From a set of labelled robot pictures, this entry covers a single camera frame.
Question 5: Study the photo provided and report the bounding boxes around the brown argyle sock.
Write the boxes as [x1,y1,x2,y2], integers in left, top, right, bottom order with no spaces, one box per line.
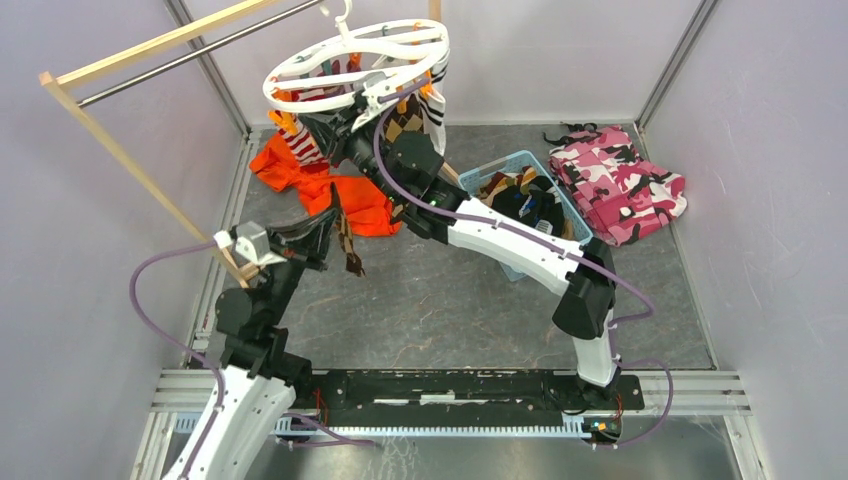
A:
[383,93,426,144]
[330,183,366,277]

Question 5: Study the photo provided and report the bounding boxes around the red white striped sock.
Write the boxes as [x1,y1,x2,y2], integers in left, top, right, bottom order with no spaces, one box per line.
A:
[269,110,327,166]

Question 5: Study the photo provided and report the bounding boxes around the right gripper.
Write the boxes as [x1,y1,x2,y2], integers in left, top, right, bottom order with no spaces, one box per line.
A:
[301,102,406,205]

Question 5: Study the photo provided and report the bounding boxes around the orange cloth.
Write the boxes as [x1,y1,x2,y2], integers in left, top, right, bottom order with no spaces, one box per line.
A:
[249,132,402,237]

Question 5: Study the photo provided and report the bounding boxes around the black grey sock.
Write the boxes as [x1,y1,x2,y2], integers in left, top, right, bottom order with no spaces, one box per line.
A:
[493,177,565,237]

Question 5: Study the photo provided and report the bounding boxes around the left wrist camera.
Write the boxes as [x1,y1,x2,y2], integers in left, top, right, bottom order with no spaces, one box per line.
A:
[212,221,286,267]

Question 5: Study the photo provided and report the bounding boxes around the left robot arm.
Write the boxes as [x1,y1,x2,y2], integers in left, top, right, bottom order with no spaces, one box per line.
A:
[165,207,344,479]

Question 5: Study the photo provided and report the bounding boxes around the wooden drying rack frame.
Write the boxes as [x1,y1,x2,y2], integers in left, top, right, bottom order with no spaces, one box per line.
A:
[38,0,462,289]

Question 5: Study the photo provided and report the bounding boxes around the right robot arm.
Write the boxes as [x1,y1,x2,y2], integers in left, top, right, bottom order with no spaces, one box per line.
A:
[299,107,620,408]

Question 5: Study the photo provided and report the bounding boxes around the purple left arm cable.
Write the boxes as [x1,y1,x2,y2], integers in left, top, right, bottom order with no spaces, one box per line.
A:
[129,241,376,480]

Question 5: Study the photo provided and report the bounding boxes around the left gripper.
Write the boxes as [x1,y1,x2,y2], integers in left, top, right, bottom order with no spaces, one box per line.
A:
[258,205,339,323]

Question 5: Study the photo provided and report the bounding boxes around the white round clip hanger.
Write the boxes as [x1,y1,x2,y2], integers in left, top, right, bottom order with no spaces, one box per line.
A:
[262,1,450,114]

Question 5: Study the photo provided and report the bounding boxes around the metal hanging rod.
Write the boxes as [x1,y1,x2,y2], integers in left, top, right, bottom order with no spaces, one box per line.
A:
[77,0,324,108]

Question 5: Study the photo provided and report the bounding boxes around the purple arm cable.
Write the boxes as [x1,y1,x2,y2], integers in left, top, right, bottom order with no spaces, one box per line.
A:
[372,76,675,450]
[129,241,376,480]

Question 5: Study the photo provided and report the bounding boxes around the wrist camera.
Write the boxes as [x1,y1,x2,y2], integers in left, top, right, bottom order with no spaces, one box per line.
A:
[212,221,286,267]
[351,72,402,132]

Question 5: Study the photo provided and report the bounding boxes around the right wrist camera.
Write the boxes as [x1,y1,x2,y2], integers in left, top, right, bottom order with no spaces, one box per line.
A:
[351,72,402,132]

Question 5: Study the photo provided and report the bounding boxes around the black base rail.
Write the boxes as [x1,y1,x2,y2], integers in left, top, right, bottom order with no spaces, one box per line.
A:
[272,369,646,441]

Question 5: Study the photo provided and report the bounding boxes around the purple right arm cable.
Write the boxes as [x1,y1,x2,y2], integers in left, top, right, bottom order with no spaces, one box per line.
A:
[372,76,675,450]

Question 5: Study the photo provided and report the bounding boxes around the pink camouflage trousers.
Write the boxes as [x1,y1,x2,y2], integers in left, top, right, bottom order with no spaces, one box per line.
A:
[543,123,688,247]

